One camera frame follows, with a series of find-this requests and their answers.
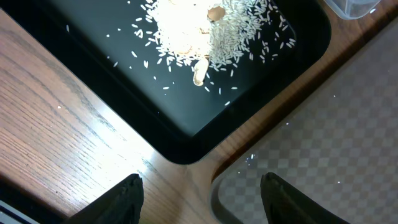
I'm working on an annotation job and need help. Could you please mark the rice food scraps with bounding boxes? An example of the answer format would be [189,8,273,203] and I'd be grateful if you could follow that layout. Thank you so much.
[65,0,297,106]

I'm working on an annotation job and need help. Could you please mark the black rectangular waste tray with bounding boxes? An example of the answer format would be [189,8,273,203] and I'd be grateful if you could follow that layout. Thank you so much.
[1,0,331,164]

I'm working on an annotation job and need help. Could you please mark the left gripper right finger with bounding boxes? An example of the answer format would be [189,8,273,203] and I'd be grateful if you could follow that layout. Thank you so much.
[260,172,348,224]

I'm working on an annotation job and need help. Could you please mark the clear plastic waste bin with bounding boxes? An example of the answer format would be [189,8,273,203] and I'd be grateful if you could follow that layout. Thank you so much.
[324,0,381,20]

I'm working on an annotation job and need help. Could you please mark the dark brown serving tray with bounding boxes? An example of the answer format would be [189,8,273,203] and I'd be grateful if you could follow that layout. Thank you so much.
[210,21,397,223]

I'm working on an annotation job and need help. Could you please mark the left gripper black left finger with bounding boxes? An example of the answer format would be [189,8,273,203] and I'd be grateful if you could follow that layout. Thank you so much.
[65,174,144,224]

